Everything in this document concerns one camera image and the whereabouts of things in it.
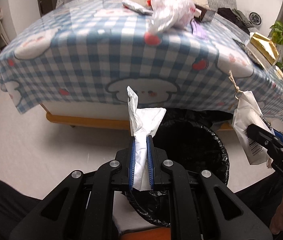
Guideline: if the white tissue paper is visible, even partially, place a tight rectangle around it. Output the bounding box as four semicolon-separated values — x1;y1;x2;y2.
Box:
127;87;166;191

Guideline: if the white snack wrapper with barcode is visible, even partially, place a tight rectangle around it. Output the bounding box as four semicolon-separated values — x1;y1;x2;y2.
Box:
228;70;275;166

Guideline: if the clear plastic bag red print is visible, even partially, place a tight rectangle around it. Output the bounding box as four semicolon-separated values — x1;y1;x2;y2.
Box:
148;0;196;35

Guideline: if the dark cookie box anime print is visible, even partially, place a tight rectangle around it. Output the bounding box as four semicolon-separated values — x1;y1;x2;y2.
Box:
194;4;216;23

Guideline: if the black trash bin with bag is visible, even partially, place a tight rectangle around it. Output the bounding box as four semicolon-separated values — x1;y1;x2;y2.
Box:
125;108;232;228

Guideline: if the gold tissue pack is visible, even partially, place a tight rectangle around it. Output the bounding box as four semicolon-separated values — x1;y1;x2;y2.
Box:
249;32;280;66

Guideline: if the blue checkered bear tablecloth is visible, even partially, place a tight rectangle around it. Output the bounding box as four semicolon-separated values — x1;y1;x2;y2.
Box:
0;0;283;120

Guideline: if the round black fan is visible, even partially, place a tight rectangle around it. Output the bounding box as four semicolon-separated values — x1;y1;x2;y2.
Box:
249;12;262;26

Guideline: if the purple snack wrapper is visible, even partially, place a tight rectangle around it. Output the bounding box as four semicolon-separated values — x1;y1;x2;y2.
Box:
190;19;208;40

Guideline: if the dark clothes pile on sofa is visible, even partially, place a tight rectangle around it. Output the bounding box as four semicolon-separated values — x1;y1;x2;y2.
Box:
217;8;254;34

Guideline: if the white grey ointment tube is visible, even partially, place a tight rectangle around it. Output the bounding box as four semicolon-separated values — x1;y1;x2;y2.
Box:
122;0;153;15

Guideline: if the wooden table frame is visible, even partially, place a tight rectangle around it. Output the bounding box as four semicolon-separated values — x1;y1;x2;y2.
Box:
40;103;235;132

